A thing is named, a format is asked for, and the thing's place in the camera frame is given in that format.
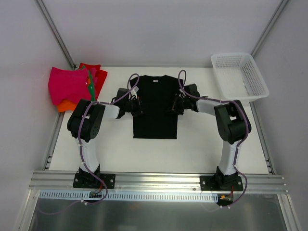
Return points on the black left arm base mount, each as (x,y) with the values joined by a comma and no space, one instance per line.
(83,179)

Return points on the black t shirt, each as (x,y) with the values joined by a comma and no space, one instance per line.
(156,95)

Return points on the aluminium corner post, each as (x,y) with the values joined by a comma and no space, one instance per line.
(269,27)
(55,32)

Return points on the aluminium front rail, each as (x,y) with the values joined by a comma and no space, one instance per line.
(158,182)

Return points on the right aluminium corner post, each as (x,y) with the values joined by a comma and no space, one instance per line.
(269,27)

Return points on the orange folded t shirt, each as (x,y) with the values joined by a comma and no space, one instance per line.
(66,106)

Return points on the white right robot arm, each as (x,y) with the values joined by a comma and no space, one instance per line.
(231,119)

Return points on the white slotted cable duct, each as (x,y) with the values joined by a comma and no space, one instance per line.
(130,196)

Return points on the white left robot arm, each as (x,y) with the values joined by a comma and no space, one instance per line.
(85,122)

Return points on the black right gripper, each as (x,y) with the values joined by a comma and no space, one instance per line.
(178,105)

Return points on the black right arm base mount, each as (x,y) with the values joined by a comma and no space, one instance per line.
(221,182)

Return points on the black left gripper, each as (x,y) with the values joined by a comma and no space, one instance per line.
(135,106)

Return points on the red folded t shirt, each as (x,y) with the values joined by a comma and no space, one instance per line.
(98,76)

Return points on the magenta folded t shirt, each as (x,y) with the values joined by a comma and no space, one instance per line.
(57,75)

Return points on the white plastic basket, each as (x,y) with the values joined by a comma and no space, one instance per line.
(238,77)

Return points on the left aluminium corner post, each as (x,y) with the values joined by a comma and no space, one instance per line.
(55,32)

